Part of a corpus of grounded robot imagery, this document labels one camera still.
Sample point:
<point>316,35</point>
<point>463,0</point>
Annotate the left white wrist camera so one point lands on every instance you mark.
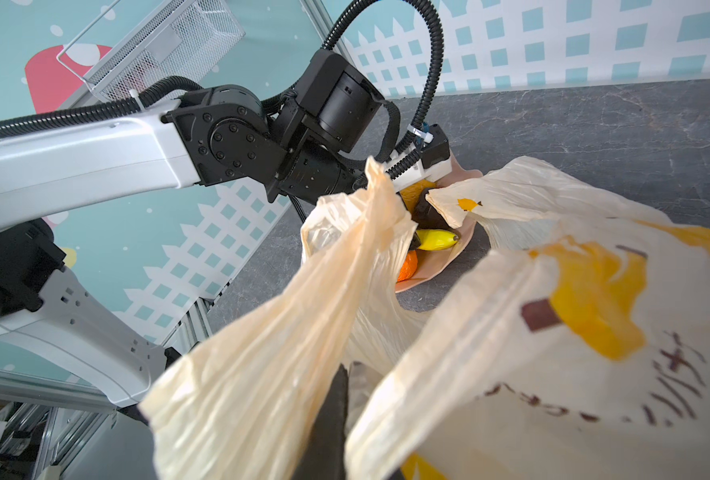
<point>435,160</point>

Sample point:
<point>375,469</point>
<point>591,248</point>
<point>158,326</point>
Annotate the banana print plastic bag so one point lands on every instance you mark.
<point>578,347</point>

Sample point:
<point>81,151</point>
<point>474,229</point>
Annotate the white mesh wall basket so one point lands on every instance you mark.
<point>179,38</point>

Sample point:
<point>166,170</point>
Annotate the small yellow banana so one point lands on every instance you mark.
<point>434,239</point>

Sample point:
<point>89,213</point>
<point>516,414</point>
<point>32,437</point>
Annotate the pink wavy fruit plate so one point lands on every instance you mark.
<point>432,263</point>

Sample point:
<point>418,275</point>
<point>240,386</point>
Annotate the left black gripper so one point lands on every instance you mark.
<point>310,173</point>

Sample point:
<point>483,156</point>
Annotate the dark brown avocado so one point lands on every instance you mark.
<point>426,216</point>

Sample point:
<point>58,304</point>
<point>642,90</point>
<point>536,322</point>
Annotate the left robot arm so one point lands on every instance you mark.
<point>175,134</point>

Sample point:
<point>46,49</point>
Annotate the orange tangerine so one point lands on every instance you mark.
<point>409,266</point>

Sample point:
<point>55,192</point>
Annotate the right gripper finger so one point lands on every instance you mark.
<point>323,458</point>

